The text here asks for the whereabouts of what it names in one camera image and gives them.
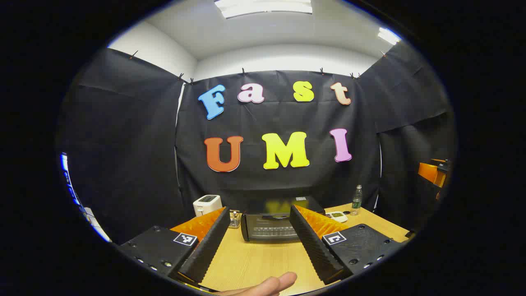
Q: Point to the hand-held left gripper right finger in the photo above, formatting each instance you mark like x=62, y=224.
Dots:
x=314, y=246

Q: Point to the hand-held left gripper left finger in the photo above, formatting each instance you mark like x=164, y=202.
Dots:
x=207, y=246

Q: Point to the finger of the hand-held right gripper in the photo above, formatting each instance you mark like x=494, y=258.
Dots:
x=429, y=172

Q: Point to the black electric oven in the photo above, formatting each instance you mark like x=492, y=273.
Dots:
x=267, y=228

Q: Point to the white toaster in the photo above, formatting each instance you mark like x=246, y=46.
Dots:
x=206, y=204

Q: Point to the green label plastic bottle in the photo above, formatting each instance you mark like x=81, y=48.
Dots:
x=356, y=203

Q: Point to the black table edge clamp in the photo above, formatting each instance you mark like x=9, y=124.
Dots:
x=410, y=234

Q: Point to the black backdrop cloth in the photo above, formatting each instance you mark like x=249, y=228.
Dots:
x=123, y=144

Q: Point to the small ceiling light panel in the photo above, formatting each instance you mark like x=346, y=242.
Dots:
x=388, y=36

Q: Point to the large ceiling light panel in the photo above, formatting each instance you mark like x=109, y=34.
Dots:
x=263, y=7

